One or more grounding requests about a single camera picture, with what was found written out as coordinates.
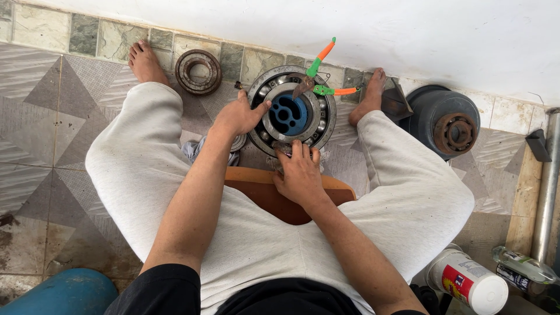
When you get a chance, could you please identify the rusty metal angle piece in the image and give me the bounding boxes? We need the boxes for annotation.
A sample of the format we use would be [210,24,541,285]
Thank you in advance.
[380,77,414,123]

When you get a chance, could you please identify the person's left hand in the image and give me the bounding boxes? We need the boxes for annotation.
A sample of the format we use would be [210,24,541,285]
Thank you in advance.
[209,90,273,140]

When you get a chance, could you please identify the person's light grey trousers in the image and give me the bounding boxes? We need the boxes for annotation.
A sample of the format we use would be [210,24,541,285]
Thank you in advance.
[85,81,476,315]

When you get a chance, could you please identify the clear plastic bottle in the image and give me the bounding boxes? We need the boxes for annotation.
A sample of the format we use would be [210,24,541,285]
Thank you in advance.
[490,245,560,286]

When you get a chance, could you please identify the black metal wedge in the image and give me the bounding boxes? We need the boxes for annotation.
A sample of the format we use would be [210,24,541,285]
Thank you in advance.
[524,129,553,164]

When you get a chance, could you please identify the person's black shirt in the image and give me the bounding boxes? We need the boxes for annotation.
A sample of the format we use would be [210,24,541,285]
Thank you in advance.
[104,263,428,315]

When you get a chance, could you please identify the steel pipe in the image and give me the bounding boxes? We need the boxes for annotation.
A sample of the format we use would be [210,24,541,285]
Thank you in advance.
[530,108,560,264]

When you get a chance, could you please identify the blue plastic hub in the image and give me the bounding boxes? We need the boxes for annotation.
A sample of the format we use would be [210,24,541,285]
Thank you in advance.
[268,93,309,137]

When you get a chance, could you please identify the blue plastic barrel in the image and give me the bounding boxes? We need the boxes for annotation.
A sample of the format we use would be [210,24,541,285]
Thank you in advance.
[0,267,119,315]

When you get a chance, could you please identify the brown wooden stool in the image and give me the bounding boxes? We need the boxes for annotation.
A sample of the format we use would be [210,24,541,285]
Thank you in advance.
[223,166,358,226]

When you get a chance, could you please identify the dark labelled bottle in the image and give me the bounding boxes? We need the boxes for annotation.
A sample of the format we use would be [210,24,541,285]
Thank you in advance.
[496,264,548,297]

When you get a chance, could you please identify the person's right foot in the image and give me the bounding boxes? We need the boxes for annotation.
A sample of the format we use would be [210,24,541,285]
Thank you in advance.
[348,67,388,128]

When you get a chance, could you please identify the person's left foot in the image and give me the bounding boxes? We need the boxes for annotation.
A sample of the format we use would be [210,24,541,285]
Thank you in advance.
[127,40,172,87]

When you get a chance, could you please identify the person's foot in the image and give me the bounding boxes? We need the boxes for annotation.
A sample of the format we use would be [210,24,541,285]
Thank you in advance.
[348,67,388,128]
[127,40,172,87]

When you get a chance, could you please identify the grey rag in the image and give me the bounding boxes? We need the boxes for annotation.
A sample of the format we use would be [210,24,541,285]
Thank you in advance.
[266,140,330,174]

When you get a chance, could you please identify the rusty ring bearing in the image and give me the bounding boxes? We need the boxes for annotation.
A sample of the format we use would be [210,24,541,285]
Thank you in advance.
[174,48,223,97]

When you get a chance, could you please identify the person's right hand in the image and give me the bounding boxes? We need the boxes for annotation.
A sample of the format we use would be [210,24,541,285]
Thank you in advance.
[272,140,330,211]

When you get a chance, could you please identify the light grey cloth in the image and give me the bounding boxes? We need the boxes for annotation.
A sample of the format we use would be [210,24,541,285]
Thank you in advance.
[181,135,241,167]

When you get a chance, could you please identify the large steel ball bearing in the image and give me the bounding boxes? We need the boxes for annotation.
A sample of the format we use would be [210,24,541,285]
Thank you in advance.
[246,65,338,158]

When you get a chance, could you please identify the rusty bearing in drum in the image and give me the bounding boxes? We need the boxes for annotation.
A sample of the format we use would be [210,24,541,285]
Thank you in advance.
[433,112,479,155]

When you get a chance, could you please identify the orange green handled pliers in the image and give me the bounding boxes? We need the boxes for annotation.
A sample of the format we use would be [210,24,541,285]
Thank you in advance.
[292,37,364,101]

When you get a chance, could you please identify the small steel bearing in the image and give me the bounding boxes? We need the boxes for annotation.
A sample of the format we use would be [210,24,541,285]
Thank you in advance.
[229,133,248,153]

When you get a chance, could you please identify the white can with red label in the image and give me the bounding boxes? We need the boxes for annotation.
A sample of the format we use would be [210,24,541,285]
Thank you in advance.
[425,244,509,315]

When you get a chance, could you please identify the dark grey metal drum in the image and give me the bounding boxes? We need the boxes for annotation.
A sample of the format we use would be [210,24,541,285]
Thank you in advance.
[398,84,482,161]

